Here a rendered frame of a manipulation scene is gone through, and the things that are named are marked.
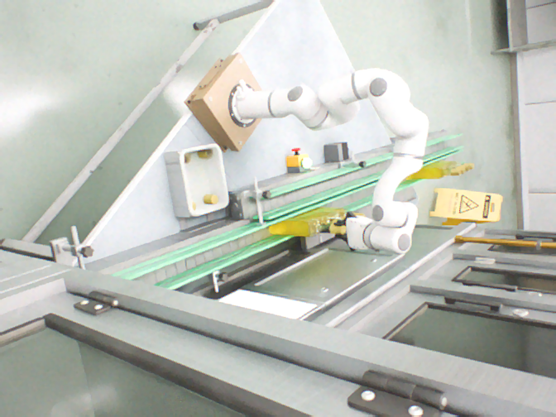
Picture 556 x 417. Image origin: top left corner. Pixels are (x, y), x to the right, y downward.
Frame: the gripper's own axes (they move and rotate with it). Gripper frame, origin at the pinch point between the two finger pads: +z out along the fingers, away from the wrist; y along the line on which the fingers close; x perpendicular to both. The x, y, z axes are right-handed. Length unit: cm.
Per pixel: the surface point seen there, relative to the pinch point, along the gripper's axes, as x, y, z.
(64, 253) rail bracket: 84, 12, 9
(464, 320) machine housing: 1, -18, -48
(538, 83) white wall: -535, 38, 249
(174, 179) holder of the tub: 44, 24, 29
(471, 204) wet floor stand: -289, -65, 171
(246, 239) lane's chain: 23.2, -1.6, 25.0
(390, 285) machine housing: 1.0, -14.4, -22.1
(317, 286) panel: 17.4, -13.2, -7.7
